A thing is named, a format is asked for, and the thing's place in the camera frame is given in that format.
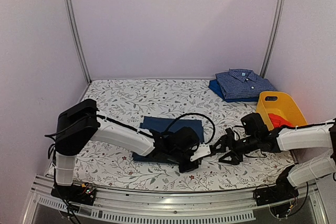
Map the aluminium front rail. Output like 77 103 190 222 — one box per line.
23 175 331 223

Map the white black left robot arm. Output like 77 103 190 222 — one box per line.
53 99 209 200

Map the yellow plastic laundry basket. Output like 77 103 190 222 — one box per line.
256 91 308 130

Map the aluminium frame post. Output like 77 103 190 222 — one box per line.
64 0 92 84
259 0 285 78

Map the grey blue garment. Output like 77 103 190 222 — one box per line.
132 116 204 163

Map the floral patterned table cloth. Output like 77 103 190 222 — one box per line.
74 79 293 192

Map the blue checkered button shirt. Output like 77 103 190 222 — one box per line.
215 69 277 100

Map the orange garment in basket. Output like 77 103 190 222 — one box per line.
268 113 293 128

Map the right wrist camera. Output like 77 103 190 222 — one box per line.
225 128 235 141

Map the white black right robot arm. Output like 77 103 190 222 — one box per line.
211 113 335 201

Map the right aluminium frame post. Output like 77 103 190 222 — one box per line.
259 0 285 78

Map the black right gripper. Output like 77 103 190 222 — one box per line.
212 134 259 166

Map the folded royal blue garment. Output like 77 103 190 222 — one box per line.
208 80 259 103

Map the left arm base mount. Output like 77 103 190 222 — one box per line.
51 183 97 206

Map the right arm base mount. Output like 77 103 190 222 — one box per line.
253 175 299 219

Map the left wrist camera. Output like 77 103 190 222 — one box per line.
190 144 211 162

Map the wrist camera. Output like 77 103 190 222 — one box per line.
190 144 211 162
225 128 235 141

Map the left aluminium frame post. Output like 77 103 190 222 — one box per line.
64 0 92 84

